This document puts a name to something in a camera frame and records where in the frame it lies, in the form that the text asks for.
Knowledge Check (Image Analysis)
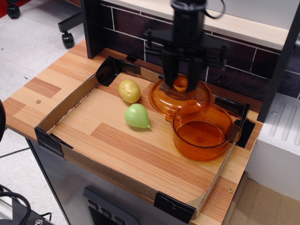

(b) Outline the grey toy oven front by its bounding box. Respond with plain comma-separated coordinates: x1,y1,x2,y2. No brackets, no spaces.
25,138,225,225

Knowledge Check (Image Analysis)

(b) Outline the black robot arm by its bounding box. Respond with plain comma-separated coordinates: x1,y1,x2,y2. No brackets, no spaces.
145,0,230,92

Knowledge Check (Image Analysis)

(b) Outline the white toy sink unit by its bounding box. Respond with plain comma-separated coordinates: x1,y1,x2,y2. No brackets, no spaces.
246,93,300,200

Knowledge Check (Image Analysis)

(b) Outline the orange transparent plastic pot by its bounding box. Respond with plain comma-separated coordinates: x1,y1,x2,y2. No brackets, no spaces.
166,103,241,161

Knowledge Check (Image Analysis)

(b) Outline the black cable bottom left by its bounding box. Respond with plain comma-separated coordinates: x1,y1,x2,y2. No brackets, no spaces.
0,184,53,225

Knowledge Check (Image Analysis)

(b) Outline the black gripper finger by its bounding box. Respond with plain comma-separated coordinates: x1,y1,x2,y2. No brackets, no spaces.
161,49,180,88
187,57,207,92

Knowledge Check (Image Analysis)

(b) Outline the dark wooden upright post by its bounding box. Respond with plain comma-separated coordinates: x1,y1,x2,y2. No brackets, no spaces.
81,0,105,59

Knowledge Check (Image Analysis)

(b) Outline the green toy pear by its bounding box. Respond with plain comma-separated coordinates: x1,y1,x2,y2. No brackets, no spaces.
124,103,151,129

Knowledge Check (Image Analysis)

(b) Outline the black office chair base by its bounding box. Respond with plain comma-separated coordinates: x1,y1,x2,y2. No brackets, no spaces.
58,12,83,49

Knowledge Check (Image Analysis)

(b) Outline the orange transparent pot lid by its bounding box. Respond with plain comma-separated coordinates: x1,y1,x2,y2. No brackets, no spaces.
149,75,214,118

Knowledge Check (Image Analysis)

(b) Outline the yellow toy potato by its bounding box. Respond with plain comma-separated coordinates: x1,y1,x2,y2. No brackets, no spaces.
119,79,141,103

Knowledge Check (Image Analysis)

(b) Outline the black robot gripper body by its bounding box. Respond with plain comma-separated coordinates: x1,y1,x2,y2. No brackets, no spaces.
144,7,229,68

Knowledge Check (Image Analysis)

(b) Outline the cardboard fence with black tape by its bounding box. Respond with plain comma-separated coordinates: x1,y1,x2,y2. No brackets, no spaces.
35,56,257,225

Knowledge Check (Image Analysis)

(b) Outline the black caster wheel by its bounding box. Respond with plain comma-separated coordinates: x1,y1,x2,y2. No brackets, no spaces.
7,0,20,19

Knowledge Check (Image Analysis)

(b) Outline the dark grey right post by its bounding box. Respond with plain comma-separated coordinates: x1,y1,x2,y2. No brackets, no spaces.
257,5,300,123

